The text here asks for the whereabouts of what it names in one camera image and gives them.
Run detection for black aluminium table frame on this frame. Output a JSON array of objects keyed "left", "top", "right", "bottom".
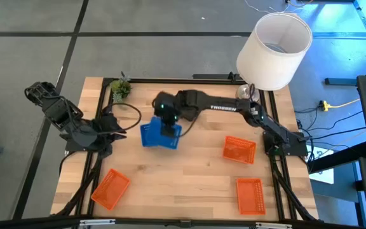
[{"left": 55, "top": 75, "right": 320, "bottom": 223}]

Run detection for black mounting bar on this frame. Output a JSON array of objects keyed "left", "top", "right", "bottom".
[{"left": 191, "top": 72, "right": 245, "bottom": 81}]

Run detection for white paper sheet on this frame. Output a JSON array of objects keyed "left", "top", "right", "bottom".
[{"left": 308, "top": 144, "right": 335, "bottom": 185}]

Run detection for grey floor cable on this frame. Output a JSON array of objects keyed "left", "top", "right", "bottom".
[{"left": 309, "top": 114, "right": 366, "bottom": 155}]

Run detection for black cable bundle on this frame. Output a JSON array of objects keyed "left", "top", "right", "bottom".
[
  {"left": 269, "top": 155, "right": 318, "bottom": 222},
  {"left": 55, "top": 149, "right": 107, "bottom": 218}
]

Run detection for white lampshade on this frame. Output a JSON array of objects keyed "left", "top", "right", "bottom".
[{"left": 236, "top": 11, "right": 313, "bottom": 92}]

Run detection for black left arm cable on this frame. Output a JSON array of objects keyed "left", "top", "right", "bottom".
[{"left": 103, "top": 101, "right": 143, "bottom": 135}]

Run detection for black floor bar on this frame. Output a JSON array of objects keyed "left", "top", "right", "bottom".
[{"left": 324, "top": 77, "right": 359, "bottom": 87}]

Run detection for white thin cable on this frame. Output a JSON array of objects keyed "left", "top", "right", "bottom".
[{"left": 242, "top": 0, "right": 314, "bottom": 15}]

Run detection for black crossbar with silver brackets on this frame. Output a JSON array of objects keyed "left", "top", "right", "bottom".
[{"left": 0, "top": 215, "right": 366, "bottom": 229}]

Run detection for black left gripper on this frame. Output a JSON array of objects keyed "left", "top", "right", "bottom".
[{"left": 91, "top": 113, "right": 128, "bottom": 143}]

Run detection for blue plastic basket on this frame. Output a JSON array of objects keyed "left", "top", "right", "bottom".
[
  {"left": 156, "top": 122, "right": 183, "bottom": 151},
  {"left": 139, "top": 116, "right": 164, "bottom": 148}
]

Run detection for silver lamp base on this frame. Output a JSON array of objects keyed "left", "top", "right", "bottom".
[{"left": 236, "top": 83, "right": 261, "bottom": 103}]

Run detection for yellow cable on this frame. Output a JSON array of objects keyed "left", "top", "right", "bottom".
[{"left": 326, "top": 97, "right": 362, "bottom": 109}]

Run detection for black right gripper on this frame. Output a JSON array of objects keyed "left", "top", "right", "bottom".
[{"left": 152, "top": 91, "right": 184, "bottom": 138}]

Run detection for small green potted plant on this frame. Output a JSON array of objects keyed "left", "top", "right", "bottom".
[{"left": 109, "top": 71, "right": 133, "bottom": 104}]

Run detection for black diagonal beam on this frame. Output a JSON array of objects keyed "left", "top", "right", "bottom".
[{"left": 306, "top": 141, "right": 366, "bottom": 174}]

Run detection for black floor cable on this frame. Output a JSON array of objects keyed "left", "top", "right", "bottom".
[{"left": 294, "top": 106, "right": 365, "bottom": 142}]

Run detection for orange plastic basket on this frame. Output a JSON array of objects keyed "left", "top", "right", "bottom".
[
  {"left": 222, "top": 135, "right": 257, "bottom": 165},
  {"left": 90, "top": 168, "right": 131, "bottom": 211},
  {"left": 236, "top": 177, "right": 267, "bottom": 216}
]

